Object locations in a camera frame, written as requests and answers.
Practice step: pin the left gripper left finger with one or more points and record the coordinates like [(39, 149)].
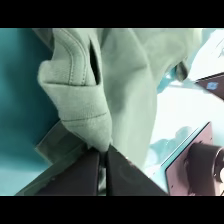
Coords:
[(76, 176)]

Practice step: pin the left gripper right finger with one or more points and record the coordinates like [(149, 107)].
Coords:
[(130, 180)]

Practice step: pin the green T-shirt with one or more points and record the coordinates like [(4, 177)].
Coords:
[(130, 83)]

